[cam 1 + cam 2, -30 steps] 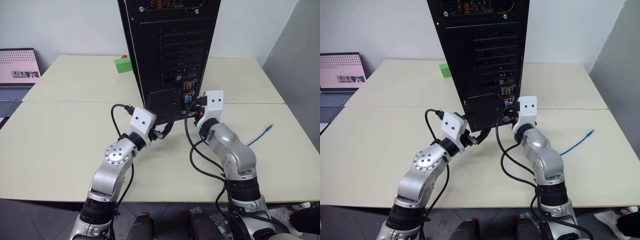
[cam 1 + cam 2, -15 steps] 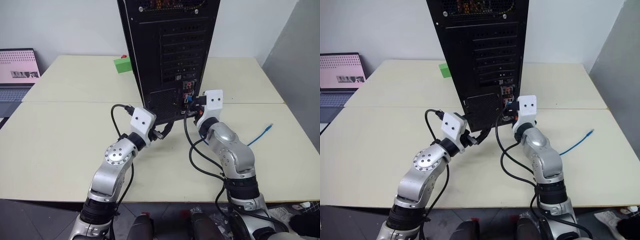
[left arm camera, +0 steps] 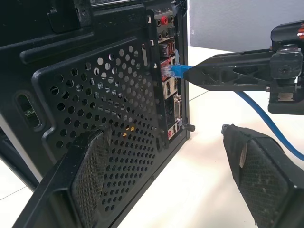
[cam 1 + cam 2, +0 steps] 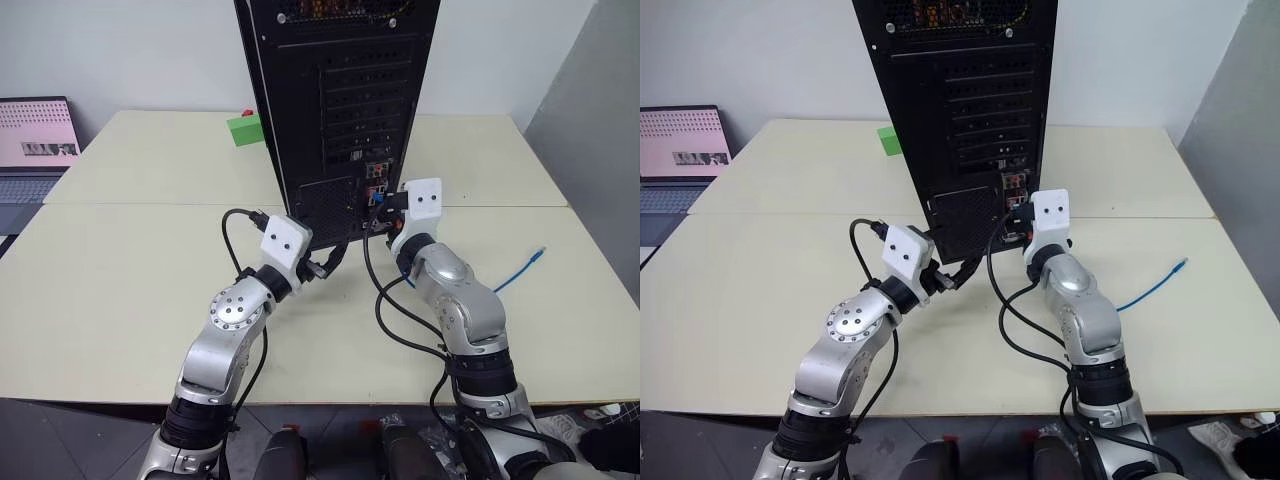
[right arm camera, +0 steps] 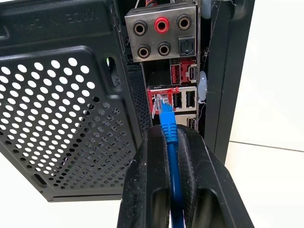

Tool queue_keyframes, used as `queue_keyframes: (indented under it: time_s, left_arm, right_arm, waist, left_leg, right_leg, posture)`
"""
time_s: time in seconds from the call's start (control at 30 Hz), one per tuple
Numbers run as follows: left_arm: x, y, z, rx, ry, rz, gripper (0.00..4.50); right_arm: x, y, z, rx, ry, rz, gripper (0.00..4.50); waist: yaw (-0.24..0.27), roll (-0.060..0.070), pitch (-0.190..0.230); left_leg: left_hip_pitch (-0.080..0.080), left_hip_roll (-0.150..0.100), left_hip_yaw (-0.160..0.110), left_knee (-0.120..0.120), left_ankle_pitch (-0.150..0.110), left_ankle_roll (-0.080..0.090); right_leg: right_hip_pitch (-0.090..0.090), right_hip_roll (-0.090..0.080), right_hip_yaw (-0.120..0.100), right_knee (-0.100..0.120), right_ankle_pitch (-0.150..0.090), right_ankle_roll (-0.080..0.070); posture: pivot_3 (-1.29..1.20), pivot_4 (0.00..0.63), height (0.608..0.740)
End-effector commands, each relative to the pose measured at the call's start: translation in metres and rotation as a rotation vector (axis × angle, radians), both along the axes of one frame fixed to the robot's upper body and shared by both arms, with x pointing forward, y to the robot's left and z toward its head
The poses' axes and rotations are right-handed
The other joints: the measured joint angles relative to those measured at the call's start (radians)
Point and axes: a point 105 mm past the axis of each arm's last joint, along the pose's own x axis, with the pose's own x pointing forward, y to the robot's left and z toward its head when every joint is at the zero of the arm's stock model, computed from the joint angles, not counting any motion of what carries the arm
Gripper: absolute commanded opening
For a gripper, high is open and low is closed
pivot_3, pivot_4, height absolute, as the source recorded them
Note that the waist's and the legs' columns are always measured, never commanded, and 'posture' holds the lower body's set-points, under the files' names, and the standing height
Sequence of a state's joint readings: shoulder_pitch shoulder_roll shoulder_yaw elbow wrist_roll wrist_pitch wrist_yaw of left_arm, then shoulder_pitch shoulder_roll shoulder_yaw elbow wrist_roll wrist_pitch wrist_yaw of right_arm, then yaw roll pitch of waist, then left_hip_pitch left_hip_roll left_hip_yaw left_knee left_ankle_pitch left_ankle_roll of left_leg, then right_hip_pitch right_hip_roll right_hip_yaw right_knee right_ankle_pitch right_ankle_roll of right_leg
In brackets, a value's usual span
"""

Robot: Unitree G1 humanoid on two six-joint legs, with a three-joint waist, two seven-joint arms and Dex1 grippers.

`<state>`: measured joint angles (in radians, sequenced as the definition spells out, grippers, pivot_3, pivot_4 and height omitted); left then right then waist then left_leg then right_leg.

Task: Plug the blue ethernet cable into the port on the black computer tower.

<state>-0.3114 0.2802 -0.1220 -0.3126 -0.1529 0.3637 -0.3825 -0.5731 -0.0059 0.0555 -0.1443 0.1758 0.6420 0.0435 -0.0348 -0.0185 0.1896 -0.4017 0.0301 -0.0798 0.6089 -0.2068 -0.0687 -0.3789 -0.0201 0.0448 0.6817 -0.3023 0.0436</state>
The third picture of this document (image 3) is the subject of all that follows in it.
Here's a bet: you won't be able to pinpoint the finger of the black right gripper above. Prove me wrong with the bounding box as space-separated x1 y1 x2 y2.
192 48 273 67
183 62 272 94

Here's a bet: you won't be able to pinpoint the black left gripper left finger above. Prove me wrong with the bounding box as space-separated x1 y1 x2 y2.
13 123 113 228

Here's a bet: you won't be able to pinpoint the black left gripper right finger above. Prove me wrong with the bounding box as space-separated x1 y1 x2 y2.
221 123 304 228

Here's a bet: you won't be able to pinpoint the blue ethernet cable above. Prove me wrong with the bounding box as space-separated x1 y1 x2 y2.
161 63 304 162

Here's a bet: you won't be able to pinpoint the black computer tower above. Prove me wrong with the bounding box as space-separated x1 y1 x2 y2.
0 0 196 228

